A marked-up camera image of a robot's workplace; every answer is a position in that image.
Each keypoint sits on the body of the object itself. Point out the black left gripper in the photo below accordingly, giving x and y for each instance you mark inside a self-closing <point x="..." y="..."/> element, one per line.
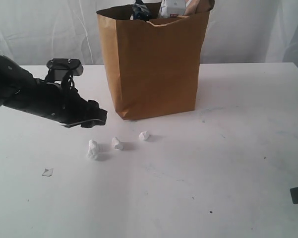
<point x="69" y="108"/>

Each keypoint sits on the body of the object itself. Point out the small white figurine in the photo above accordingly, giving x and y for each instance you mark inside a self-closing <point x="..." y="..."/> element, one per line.
<point x="144" y="136"/>
<point x="93" y="150"/>
<point x="117" y="144"/>

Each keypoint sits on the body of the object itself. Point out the spaghetti packet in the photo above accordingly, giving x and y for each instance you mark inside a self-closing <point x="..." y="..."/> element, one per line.
<point x="140" y="11"/>

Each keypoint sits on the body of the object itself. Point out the white blue milk carton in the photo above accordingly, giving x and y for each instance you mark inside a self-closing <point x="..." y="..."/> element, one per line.
<point x="172" y="8"/>

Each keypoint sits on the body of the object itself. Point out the brown kraft pouch orange stripe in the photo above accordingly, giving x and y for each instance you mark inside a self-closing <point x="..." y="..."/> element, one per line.
<point x="198" y="6"/>

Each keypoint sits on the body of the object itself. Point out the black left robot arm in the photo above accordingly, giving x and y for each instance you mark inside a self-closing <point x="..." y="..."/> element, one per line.
<point x="16" y="85"/>

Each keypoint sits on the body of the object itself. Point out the brown paper bag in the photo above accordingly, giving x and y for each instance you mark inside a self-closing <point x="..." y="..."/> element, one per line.
<point x="152" y="67"/>

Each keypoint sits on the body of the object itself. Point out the torn plastic scrap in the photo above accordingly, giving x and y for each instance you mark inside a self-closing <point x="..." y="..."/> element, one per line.
<point x="48" y="172"/>

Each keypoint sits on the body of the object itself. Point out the white backdrop curtain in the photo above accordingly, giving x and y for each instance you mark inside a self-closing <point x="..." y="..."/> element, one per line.
<point x="34" y="31"/>

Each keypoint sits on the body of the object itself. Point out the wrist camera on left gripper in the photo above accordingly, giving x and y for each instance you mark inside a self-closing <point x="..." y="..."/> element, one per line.
<point x="59" y="68"/>

